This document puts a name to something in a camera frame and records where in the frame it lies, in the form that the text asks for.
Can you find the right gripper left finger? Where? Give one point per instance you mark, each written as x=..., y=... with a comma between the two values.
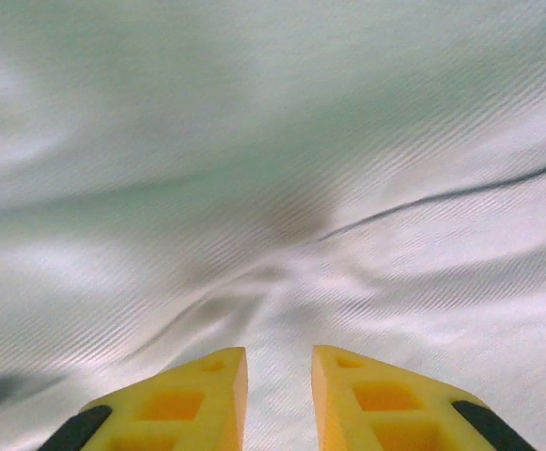
x=183, y=409

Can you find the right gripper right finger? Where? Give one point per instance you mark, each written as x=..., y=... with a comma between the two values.
x=380, y=409

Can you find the light blue trousers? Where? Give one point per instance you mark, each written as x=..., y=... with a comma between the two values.
x=272, y=141

